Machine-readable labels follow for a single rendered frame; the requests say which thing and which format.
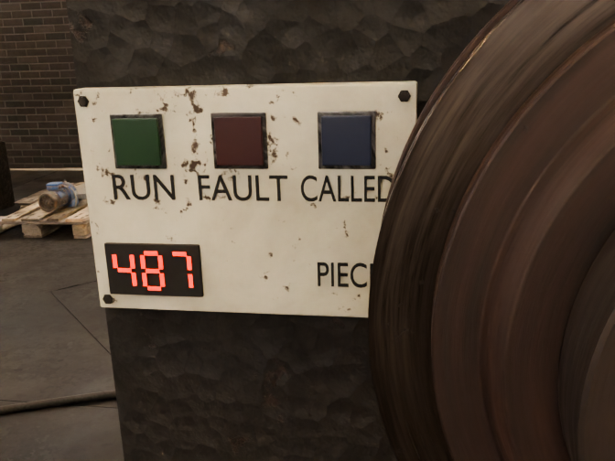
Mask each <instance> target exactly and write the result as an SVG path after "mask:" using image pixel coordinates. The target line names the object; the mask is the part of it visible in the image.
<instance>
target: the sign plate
mask: <svg viewBox="0 0 615 461"><path fill-rule="evenodd" d="M73 96H74V103H75V111H76V117H77V125H78V132H79V139H80V146H81V160H82V167H83V175H84V181H85V188H86V196H87V203H88V211H89V217H90V224H91V232H92V245H93V252H94V260H95V267H96V274H97V281H98V288H99V296H100V303H101V307H116V308H139V309H163V310H186V311H210V312H233V313H256V314H280V315H303V316H349V317H368V308H369V293H370V284H371V276H372V265H373V259H374V255H375V250H376V245H377V241H378V237H379V233H380V228H381V224H382V219H383V211H384V207H385V203H386V199H387V196H388V192H389V189H390V186H391V183H392V180H393V177H394V172H395V169H396V167H397V164H398V162H399V159H400V157H401V154H402V153H403V150H404V148H405V144H406V142H407V140H408V138H409V135H410V133H411V132H412V130H413V128H414V126H415V123H416V121H417V81H415V80H412V81H367V82H323V83H279V84H234V85H190V86H146V87H102V88H81V89H76V90H74V91H73ZM335 115H370V116H371V117H372V164H371V165H370V166H323V165H322V147H321V116H335ZM215 117H262V127H263V146H264V165H263V166H218V165H217V157H216V144H215V131H214V118H215ZM114 118H157V119H158V127H159V137H160V146H161V156H162V165H161V166H118V165H117V160H116V152H115V143H114V135H113V119H114ZM144 251H148V252H157V256H158V255H160V256H162V260H163V269H159V267H158V258H157V256H156V255H145V263H146V269H159V273H163V274H164V278H165V286H161V285H160V276H159V273H146V280H147V286H161V291H151V290H147V286H143V277H142V273H145V272H146V269H141V261H140V255H144ZM172 252H186V254H187V256H191V267H192V270H188V266H187V256H173V254H172ZM112 254H116V259H117V266H118V268H131V264H130V256H129V255H133V256H134V258H135V268H131V271H132V273H135V274H136V282H137V285H133V281H132V273H118V268H113V256H112ZM188 274H192V277H193V288H192V287H189V276H188Z"/></svg>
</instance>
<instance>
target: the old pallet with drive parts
mask: <svg viewBox="0 0 615 461"><path fill-rule="evenodd" d="M47 191H48V190H47V189H43V190H41V191H39V192H37V193H35V194H32V195H30V196H28V197H27V198H22V199H20V200H18V201H16V202H14V203H19V206H21V207H20V209H19V211H16V212H14V213H12V214H10V215H8V216H6V217H0V233H2V232H4V231H7V230H9V229H12V228H14V227H15V226H17V225H19V224H22V225H21V226H22V232H23V233H24V234H25V235H23V237H24V238H43V237H45V236H47V235H49V234H50V233H51V232H53V231H56V230H58V229H59V228H61V227H63V226H65V225H71V224H73V225H72V232H73V235H75V236H74V239H87V238H89V237H91V236H92V232H91V224H90V217H89V211H88V203H87V199H79V204H78V205H76V208H74V207H75V206H74V207H72V208H68V206H65V207H60V208H58V209H55V210H53V211H51V212H46V211H44V210H42V209H41V208H40V207H39V205H38V197H39V196H40V195H41V194H43V193H45V192H47ZM56 212H57V213H56ZM49 216H50V217H49ZM2 224H4V225H2Z"/></svg>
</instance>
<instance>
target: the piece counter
mask: <svg viewBox="0 0 615 461"><path fill-rule="evenodd" d="M172 254H173V256H187V254H186V252H172ZM145 255H156V256H157V252H148V251H144V255H140V261H141V269H146V263H145ZM112 256H113V268H118V266H117V259H116V254H112ZM129 256H130V264H131V268H135V258H134V256H133V255H129ZM157 258H158V267H159V269H163V260H162V256H160V255H158V256H157ZM187 266H188V270H192V267H191V256H187ZM131 268H118V273H132V271H131ZM159 269H146V272H145V273H142V277H143V286H147V280H146V273H159ZM159 276H160V285H161V286H165V278H164V274H163V273H159ZM188 276H189V287H192V288H193V277H192V274H188ZM132 281H133V285H137V282H136V274H135V273H132ZM161 286H147V290H151V291H161Z"/></svg>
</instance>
